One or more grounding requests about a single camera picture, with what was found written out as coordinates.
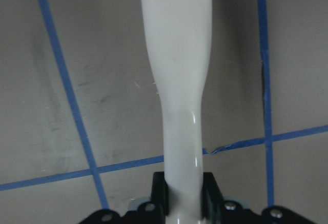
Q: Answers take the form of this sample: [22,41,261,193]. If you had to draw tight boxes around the white hand brush black bristles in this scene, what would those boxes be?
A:
[141,0,212,223]

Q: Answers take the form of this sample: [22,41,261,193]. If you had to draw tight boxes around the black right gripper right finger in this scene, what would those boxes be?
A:
[202,172,245,219]

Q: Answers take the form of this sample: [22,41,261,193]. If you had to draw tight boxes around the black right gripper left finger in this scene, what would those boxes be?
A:
[128,172,169,216]

